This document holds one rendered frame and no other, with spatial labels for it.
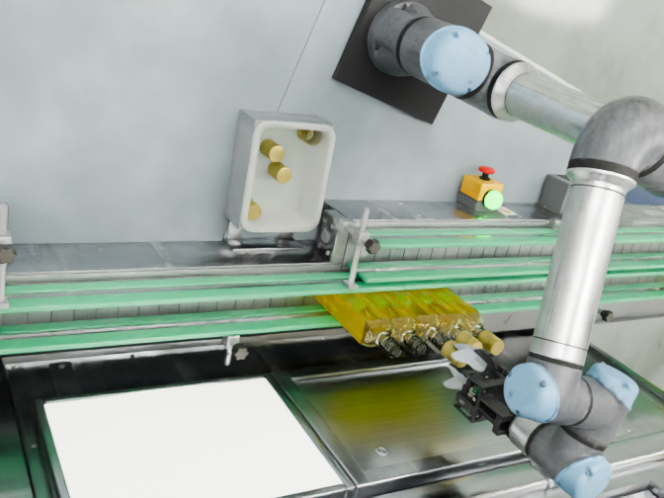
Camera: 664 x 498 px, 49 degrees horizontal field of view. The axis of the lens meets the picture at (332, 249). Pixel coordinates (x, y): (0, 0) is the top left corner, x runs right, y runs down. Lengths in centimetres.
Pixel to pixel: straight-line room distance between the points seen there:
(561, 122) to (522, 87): 13
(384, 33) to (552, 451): 83
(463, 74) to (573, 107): 21
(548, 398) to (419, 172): 82
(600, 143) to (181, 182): 78
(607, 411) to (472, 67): 64
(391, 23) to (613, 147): 59
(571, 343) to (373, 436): 45
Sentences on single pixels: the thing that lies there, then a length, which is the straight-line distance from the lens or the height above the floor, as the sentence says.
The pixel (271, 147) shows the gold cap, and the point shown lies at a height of 81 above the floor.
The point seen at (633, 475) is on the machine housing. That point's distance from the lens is 155.
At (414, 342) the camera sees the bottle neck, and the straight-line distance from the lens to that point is 138.
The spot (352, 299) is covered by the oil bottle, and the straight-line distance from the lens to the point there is 144.
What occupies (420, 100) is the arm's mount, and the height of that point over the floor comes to 77.
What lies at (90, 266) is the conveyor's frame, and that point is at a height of 86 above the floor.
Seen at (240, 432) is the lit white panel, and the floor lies 114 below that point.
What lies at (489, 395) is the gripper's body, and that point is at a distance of 127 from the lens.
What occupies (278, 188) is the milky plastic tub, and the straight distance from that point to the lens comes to 152.
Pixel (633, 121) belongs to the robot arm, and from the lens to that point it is 110.
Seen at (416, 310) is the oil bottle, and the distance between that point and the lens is 146.
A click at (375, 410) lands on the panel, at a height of 114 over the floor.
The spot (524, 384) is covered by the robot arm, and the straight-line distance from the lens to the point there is 104.
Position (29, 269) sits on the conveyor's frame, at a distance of 133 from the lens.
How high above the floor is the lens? 206
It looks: 52 degrees down
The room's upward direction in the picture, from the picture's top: 130 degrees clockwise
